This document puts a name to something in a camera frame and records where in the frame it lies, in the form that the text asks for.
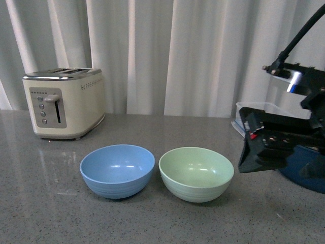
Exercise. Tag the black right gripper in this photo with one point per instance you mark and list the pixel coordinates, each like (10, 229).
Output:
(268, 142)

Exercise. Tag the green bowl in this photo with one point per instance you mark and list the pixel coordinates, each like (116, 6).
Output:
(195, 174)

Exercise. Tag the blue bowl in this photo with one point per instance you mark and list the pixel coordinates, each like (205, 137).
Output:
(117, 171)

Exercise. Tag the clear plastic container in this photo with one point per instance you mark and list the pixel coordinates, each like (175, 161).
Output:
(247, 108)

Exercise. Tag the blue saucepan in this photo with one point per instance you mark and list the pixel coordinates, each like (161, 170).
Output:
(305, 167)

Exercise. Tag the white curtain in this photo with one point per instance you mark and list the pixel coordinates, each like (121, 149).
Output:
(187, 58)

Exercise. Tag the cream toaster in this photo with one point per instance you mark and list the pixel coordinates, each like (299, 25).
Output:
(65, 103)

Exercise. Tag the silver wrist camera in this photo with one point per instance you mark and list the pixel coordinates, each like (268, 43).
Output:
(300, 80)

